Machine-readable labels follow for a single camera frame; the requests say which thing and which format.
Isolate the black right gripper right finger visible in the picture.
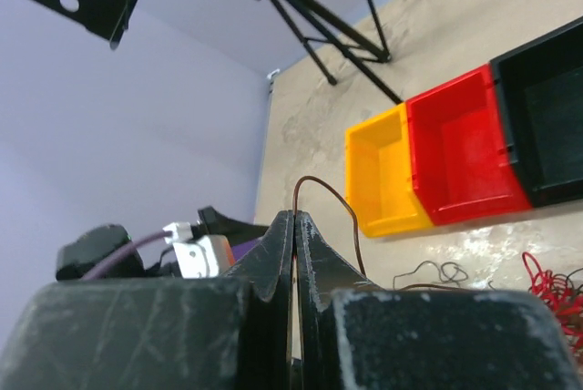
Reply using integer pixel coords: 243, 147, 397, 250
294, 212, 582, 389

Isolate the yellow plastic bin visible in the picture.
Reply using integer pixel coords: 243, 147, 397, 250
345, 104, 434, 238

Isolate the black striped cable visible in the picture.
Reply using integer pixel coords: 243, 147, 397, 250
392, 260, 470, 291

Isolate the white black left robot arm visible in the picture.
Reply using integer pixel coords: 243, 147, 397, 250
56, 207, 268, 282

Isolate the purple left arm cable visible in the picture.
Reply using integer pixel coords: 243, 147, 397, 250
81, 231, 169, 282

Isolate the red cable tangle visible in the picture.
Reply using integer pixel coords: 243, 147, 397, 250
521, 251, 583, 362

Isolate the red plastic bin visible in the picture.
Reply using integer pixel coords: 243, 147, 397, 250
405, 65, 532, 225

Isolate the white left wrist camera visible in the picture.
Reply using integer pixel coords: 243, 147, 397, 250
163, 222, 235, 279

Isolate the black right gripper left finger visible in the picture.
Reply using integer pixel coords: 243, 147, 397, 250
1, 210, 294, 389

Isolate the purple metronome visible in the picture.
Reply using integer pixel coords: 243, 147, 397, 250
231, 239, 261, 262

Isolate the black plastic bin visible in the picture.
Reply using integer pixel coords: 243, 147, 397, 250
490, 18, 582, 207

